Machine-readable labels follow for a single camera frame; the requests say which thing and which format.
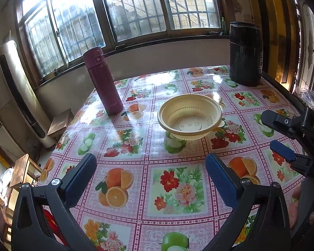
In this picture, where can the large red glass plate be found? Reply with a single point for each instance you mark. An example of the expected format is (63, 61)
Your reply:
(51, 223)

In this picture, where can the green bottle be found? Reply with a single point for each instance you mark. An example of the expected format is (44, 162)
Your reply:
(223, 26)

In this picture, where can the clear plastic bag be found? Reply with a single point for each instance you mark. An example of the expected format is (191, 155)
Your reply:
(310, 98)

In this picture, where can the barred window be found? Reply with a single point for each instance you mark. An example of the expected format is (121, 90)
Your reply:
(136, 13)

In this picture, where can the black cylindrical container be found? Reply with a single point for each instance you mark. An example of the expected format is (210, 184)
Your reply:
(246, 55)

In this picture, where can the fruit-printed tablecloth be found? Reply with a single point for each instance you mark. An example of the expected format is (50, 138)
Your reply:
(151, 162)

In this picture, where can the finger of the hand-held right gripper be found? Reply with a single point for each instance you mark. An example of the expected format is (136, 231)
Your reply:
(282, 150)
(274, 120)

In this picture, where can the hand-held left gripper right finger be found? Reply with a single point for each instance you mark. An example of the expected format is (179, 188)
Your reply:
(222, 180)

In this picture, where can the standing air conditioner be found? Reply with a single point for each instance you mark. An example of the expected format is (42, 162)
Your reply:
(18, 91)

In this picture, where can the wooden stool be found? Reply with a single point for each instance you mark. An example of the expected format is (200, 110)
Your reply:
(60, 121)
(22, 170)

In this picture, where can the person's right hand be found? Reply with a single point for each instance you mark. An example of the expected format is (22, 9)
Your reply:
(301, 204)

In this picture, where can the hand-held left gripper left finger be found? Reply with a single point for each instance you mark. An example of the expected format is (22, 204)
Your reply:
(78, 180)

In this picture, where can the white cloth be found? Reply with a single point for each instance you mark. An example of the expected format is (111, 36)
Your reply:
(5, 179)

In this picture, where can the purple thermos bottle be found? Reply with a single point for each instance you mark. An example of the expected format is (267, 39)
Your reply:
(104, 83)

